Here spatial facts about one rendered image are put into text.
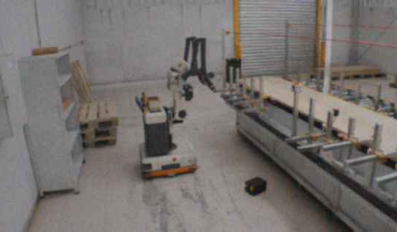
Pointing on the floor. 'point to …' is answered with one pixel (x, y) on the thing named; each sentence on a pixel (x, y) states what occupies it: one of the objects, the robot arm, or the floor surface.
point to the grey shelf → (51, 121)
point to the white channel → (328, 46)
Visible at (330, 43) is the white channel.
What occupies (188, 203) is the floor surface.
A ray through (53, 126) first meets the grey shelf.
